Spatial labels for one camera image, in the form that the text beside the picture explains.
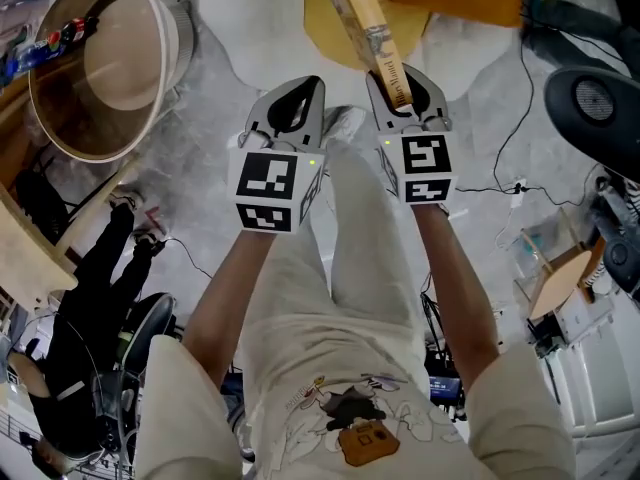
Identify person's beige trousers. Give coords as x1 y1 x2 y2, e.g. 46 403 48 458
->
238 137 431 339

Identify person's left forearm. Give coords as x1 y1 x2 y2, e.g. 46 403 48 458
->
182 227 281 387

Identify person's right forearm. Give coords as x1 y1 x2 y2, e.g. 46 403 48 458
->
413 202 501 394

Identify small wooden table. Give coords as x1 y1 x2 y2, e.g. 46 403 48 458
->
527 250 596 322

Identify yellow seat cushion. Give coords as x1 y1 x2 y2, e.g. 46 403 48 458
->
303 0 432 73

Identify beige round stool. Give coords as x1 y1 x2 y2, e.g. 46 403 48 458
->
82 0 196 113

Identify yellow book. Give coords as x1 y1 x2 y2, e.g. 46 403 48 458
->
313 0 417 112

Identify light wooden desk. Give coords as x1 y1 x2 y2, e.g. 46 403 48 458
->
0 67 144 314

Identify small dark screen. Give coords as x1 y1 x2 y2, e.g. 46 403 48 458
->
428 375 462 403

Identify white cabinet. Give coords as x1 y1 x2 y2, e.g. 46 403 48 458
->
544 292 640 439

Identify black office chair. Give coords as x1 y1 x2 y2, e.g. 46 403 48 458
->
117 291 177 369

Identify black floor cable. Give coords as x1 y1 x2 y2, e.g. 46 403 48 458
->
452 15 606 209

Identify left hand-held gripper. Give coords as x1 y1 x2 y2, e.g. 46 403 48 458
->
227 74 327 235

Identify blue plastic drink bottle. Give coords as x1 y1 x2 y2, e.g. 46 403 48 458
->
0 36 54 89

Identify person's beige shirt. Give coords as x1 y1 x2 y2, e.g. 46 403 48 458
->
134 312 579 480

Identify grey backpack with oval pod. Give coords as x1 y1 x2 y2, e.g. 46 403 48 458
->
543 65 640 294

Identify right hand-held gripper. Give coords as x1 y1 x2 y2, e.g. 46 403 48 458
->
364 62 460 210

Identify person's white right shoe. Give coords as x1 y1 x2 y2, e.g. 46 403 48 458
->
322 105 370 145

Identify dark cola bottle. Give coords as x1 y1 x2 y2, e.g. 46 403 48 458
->
47 15 101 48

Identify white armchair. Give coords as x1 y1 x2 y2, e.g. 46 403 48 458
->
197 0 524 104

